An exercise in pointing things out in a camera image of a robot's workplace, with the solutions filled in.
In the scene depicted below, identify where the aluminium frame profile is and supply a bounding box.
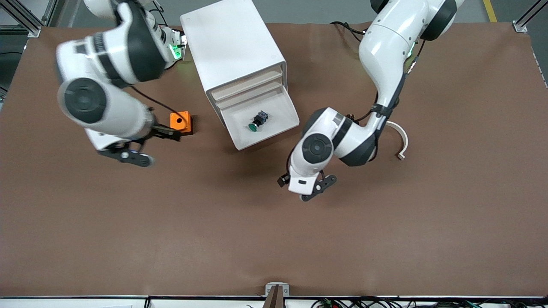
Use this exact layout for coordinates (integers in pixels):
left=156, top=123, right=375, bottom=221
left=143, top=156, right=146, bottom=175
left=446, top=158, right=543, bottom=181
left=42, top=0, right=59, bottom=26
left=512, top=0, right=548, bottom=33
left=0, top=0, right=42, bottom=37

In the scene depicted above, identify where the orange box with hole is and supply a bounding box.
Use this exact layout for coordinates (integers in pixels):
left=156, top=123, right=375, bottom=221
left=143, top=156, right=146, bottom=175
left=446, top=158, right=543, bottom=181
left=170, top=111, right=193, bottom=136

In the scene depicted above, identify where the brown camera post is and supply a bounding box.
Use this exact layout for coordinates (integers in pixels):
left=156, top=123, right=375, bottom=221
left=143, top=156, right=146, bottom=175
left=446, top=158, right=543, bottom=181
left=262, top=286, right=286, bottom=308

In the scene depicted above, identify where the grey metal bracket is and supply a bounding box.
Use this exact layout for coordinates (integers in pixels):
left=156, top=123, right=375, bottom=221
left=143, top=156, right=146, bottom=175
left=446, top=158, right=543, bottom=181
left=265, top=282, right=290, bottom=297

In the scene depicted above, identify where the black arm base cable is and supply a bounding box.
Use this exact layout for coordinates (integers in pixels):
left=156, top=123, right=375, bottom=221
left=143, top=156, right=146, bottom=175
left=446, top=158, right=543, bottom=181
left=331, top=21, right=369, bottom=43

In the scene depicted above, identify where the black cable bundle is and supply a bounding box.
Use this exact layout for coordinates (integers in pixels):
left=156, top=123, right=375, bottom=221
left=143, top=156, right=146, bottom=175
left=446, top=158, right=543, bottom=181
left=310, top=296, right=548, bottom=308

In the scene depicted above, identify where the green push button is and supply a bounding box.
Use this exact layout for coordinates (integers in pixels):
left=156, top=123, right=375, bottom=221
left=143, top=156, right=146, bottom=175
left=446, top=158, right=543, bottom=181
left=248, top=110, right=269, bottom=132

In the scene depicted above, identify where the white curved plastic bracket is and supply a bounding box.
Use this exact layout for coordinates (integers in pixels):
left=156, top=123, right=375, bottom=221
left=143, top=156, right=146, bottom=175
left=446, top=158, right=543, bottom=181
left=385, top=121, right=409, bottom=161

